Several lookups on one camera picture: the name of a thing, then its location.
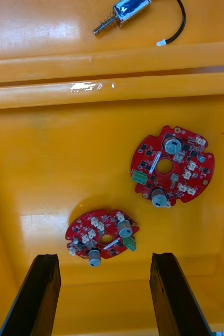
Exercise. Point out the yellow-orange plastic bin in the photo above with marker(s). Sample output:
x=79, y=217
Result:
x=64, y=170
x=38, y=29

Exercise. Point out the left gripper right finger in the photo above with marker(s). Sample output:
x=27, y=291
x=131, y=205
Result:
x=174, y=296

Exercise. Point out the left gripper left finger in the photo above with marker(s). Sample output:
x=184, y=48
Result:
x=35, y=296

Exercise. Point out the round red circuit board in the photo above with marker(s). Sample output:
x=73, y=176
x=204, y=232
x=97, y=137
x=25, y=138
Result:
x=109, y=223
x=143, y=157

